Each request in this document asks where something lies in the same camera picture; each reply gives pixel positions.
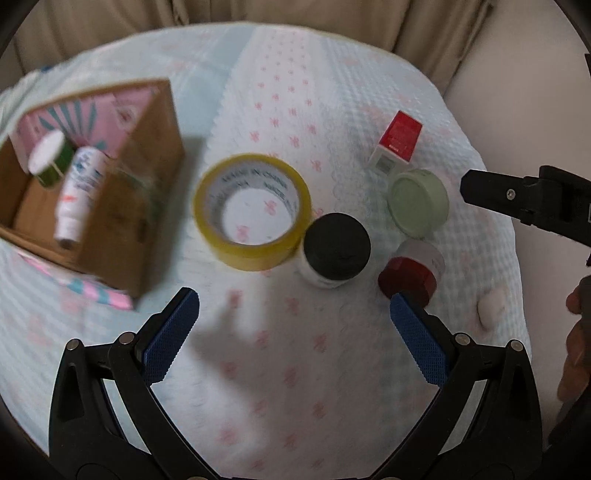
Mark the clear jar with red lid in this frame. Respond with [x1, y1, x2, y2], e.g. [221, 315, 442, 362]
[378, 238, 446, 306]

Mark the pink patterned carton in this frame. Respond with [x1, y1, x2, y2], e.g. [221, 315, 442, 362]
[10, 88, 158, 167]

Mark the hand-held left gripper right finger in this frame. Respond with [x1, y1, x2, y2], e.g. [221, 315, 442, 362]
[374, 291, 549, 480]

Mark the small white oval object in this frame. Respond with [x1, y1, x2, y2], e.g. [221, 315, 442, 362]
[477, 287, 508, 330]

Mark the beige curtain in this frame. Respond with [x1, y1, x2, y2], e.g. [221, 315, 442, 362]
[9, 0, 496, 90]

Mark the pale green round jar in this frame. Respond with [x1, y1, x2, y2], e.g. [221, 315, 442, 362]
[387, 169, 450, 239]

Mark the white printed tube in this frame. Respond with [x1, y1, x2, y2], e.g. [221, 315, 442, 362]
[54, 147, 112, 245]

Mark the yellow tape roll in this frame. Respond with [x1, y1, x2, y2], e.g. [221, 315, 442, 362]
[193, 153, 313, 272]

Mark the green bottle with white cap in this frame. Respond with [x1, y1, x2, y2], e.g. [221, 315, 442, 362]
[28, 129, 77, 188]

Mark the white jar with black lid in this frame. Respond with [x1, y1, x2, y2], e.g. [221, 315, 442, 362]
[298, 213, 372, 291]

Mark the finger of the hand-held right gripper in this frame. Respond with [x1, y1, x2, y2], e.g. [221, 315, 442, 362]
[460, 169, 542, 225]

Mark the person's right hand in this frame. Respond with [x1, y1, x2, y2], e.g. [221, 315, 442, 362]
[557, 276, 591, 403]

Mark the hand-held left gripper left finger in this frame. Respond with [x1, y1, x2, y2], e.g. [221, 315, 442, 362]
[48, 286, 218, 480]

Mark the pink and blue striped packet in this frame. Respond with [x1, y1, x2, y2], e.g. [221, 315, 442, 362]
[18, 253, 136, 311]

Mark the small red and white carton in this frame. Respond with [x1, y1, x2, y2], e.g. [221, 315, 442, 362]
[368, 111, 424, 174]

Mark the brown cardboard box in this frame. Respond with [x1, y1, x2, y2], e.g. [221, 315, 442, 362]
[0, 78, 186, 300]

